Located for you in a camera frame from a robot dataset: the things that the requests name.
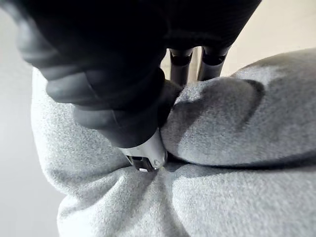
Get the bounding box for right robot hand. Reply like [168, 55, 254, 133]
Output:
[0, 0, 263, 173]

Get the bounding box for grey cushion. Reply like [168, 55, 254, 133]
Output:
[32, 48, 316, 237]

